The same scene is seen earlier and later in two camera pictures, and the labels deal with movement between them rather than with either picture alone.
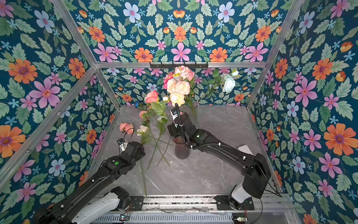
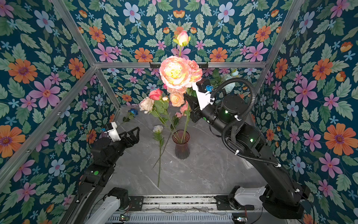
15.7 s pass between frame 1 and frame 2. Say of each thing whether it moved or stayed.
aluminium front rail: stayed
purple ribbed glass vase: stayed
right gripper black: moved
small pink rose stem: moved
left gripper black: moved
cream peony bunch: stayed
